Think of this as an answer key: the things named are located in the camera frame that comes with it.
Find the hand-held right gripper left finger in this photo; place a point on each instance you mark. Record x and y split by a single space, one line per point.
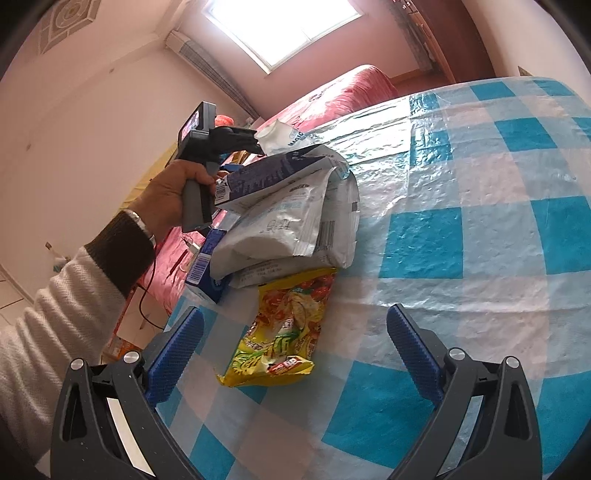
182 341

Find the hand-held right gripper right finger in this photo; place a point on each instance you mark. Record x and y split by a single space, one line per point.
411 346

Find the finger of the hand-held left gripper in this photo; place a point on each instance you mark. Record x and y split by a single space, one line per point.
238 138

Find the dark blue white packet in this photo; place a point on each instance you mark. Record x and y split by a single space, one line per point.
272 173

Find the yellow noodle packet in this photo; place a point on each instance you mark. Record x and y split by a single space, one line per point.
277 332

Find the person's left forearm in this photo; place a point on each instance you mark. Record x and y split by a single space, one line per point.
55 314

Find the person's left hand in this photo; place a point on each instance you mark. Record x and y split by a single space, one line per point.
166 198

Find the rolled blanket with orange end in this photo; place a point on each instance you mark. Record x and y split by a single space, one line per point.
225 120

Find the white plastic pouch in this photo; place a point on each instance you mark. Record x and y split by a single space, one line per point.
284 138

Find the cardboard box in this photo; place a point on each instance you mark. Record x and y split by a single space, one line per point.
134 323

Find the blue carton box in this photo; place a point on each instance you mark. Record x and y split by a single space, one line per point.
205 277

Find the silver wristwatch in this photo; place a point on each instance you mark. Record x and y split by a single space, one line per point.
141 224

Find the white plastic packet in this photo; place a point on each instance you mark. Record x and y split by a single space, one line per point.
272 228

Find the bed with pink sheet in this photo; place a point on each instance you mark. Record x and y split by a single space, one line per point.
332 97

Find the window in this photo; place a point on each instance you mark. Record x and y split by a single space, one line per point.
281 27

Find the silver printed barcode packet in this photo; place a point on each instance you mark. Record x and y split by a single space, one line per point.
344 217

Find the blue checkered tablecloth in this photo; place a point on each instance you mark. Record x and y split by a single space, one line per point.
461 184

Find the patterned curtain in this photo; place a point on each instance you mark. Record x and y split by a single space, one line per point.
411 27

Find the brown wooden wardrobe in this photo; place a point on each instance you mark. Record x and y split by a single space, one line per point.
457 37

